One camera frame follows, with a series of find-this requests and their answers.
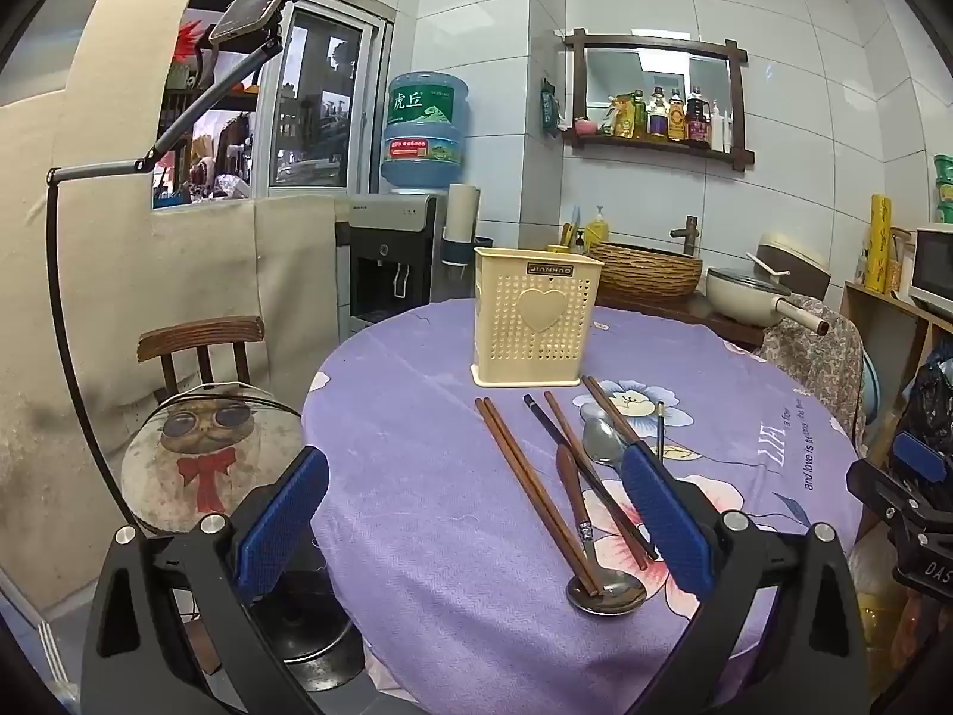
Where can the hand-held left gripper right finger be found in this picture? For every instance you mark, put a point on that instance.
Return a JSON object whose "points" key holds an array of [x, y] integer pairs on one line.
{"points": [[662, 521]]}

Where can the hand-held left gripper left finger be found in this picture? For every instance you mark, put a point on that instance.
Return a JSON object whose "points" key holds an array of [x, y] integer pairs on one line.
{"points": [[283, 521]]}

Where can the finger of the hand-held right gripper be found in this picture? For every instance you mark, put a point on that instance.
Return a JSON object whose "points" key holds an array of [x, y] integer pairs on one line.
{"points": [[919, 456]]}

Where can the dark slim chopstick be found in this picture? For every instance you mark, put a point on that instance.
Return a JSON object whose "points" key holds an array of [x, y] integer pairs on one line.
{"points": [[660, 432], [551, 428]]}

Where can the cream perforated utensil holder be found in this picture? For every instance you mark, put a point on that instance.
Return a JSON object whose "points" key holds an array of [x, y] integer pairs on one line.
{"points": [[536, 313]]}

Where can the black plastic bag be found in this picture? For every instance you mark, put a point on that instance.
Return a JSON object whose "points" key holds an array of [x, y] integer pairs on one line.
{"points": [[934, 395]]}

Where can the wooden shelf unit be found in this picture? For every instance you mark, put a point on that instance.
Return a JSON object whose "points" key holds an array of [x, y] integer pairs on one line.
{"points": [[886, 342]]}

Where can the black round base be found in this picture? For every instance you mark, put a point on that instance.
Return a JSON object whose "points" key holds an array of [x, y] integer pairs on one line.
{"points": [[313, 640]]}

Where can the floral cloth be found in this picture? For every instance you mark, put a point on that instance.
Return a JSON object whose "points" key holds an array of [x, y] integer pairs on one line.
{"points": [[819, 365]]}

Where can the purple floral tablecloth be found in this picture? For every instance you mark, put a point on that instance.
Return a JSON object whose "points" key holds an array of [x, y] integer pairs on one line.
{"points": [[417, 462]]}

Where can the white microwave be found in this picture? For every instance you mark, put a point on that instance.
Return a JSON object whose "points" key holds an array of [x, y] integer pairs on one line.
{"points": [[934, 268]]}

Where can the brown wooden chair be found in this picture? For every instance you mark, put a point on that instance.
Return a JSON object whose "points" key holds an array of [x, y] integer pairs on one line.
{"points": [[201, 335]]}

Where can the yellow package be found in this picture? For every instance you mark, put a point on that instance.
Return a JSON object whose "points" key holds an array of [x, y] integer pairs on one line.
{"points": [[878, 246]]}

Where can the cream rice cooker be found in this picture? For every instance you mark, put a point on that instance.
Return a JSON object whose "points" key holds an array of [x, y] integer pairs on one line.
{"points": [[797, 261]]}

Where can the woven pattern wash basin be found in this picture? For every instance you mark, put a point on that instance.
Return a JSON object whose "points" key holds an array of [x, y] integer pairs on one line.
{"points": [[648, 272]]}

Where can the grey water dispenser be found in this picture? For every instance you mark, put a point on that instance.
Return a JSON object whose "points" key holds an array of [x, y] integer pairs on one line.
{"points": [[387, 261]]}

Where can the bronze faucet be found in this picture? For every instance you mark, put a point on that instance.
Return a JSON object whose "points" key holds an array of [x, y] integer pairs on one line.
{"points": [[686, 234]]}

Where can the yellow soap bottle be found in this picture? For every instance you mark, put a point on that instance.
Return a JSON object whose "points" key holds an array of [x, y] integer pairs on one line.
{"points": [[596, 231]]}

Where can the black gooseneck phone stand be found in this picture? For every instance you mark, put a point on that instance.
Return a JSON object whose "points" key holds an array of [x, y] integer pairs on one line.
{"points": [[59, 313]]}

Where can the beige curtain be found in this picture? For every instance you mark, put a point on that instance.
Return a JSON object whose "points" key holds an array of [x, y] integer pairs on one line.
{"points": [[97, 261]]}

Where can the paper cup dispenser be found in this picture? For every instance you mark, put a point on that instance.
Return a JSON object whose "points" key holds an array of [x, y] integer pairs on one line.
{"points": [[460, 227]]}

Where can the row of condiment bottles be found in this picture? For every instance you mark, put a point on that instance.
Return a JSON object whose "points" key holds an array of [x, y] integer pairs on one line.
{"points": [[674, 119]]}

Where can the pink round ornament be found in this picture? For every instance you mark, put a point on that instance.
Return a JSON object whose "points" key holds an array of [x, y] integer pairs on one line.
{"points": [[583, 125]]}

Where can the glass window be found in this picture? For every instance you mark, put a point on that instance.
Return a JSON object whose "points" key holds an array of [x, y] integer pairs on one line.
{"points": [[313, 112]]}

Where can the blue water jug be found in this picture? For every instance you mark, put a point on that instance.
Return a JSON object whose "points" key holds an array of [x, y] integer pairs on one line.
{"points": [[424, 130]]}

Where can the smartphone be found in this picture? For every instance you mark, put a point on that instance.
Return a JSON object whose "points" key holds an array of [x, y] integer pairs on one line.
{"points": [[257, 0]]}

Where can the wooden framed wall shelf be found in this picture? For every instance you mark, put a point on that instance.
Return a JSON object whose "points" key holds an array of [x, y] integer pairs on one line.
{"points": [[655, 153]]}

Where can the green wall packet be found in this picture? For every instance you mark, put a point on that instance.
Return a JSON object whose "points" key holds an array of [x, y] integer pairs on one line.
{"points": [[549, 108]]}

